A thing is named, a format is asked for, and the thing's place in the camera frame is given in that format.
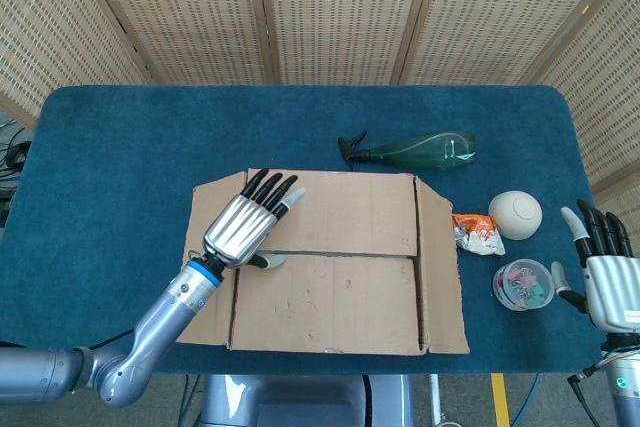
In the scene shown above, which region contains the beige round ball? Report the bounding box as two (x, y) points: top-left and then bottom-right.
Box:
(488, 190), (544, 241)

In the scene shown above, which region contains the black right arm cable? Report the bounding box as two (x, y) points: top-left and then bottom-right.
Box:
(567, 361), (609, 427)

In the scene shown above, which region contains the clear tub of binder clips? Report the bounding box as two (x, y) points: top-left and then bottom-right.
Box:
(492, 258), (556, 311)

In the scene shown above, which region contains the grey robot torso base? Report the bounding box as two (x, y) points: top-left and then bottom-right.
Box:
(199, 374), (416, 427)

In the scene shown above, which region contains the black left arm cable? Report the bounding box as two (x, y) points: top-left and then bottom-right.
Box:
(0, 329), (139, 351)

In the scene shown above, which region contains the red cardboard shipping box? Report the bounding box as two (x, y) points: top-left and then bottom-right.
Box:
(175, 168), (471, 356)

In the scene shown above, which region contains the woven bamboo folding screen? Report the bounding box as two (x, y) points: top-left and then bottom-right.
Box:
(0, 0), (640, 298)

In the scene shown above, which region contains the black floor cable bundle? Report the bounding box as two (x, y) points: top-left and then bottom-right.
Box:
(0, 116), (34, 183)

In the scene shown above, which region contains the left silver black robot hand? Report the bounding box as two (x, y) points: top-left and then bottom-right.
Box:
(202, 169), (308, 271)

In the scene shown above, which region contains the green plastic spray bottle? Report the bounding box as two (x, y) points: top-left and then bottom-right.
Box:
(337, 130), (478, 173)

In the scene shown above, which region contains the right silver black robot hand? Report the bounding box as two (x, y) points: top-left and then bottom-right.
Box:
(551, 199), (640, 336)

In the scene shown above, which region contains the orange white snack packet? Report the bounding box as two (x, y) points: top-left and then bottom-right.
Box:
(452, 213), (506, 256)

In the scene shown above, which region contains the blue floor cable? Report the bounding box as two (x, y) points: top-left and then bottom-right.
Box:
(514, 374), (544, 427)

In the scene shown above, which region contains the blue carpet table mat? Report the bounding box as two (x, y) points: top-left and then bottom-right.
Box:
(0, 85), (632, 377)

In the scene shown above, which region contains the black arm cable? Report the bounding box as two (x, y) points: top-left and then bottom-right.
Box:
(567, 361), (609, 427)
(0, 329), (139, 351)

